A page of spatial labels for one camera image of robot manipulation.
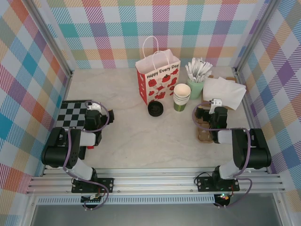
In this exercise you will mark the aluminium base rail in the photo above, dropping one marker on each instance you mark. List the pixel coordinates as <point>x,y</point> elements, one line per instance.
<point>152,181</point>

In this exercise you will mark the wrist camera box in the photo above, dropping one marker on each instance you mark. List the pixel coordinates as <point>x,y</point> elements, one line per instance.
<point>94,106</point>
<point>216,102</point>

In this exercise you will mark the white paper napkin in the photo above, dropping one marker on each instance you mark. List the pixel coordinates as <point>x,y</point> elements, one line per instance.
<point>223,91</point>

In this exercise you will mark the small lit circuit board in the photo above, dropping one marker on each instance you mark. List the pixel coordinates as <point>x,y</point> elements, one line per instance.
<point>223,197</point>

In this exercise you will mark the black grey chessboard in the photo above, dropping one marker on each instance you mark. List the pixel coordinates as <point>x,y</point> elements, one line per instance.
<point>70,113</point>

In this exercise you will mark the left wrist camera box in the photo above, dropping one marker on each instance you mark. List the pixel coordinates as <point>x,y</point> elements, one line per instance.
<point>94,106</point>

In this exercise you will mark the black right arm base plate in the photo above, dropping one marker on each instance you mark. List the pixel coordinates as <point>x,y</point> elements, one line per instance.
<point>204,184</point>

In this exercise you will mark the mint green holder cup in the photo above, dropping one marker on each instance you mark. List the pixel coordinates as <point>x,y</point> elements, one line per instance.
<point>196,91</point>

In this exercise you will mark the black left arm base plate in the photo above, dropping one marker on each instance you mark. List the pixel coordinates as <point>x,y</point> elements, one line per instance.
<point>105,183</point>

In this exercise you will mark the aluminium frame post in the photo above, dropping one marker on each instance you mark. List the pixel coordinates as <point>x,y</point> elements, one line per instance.
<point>256,37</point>
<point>51,40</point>

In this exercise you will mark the aluminium side rail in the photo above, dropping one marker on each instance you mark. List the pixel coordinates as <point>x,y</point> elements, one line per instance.
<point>249,106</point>

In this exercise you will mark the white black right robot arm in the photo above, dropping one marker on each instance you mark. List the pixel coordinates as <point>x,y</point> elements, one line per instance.
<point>258,153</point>

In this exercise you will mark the brown pulp cup carrier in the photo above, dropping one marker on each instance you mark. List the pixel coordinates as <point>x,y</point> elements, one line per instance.
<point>203,136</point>

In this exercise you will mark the white red paper gift bag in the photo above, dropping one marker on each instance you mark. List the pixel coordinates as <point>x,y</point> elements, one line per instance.
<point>160,82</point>

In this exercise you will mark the white paper stick packet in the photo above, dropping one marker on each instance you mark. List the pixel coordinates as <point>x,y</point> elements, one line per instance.
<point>194,67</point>
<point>189,71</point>
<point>202,70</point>
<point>208,69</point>

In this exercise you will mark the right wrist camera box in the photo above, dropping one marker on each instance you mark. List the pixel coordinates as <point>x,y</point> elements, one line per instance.
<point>216,102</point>

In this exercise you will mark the stack of green paper cups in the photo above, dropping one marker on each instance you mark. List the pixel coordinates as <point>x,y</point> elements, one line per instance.
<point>181,101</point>

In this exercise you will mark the small green circuit board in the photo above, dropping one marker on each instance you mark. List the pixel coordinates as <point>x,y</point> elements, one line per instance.
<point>92,199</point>

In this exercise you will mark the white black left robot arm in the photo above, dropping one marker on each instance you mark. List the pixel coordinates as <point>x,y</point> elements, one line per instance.
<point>54,153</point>

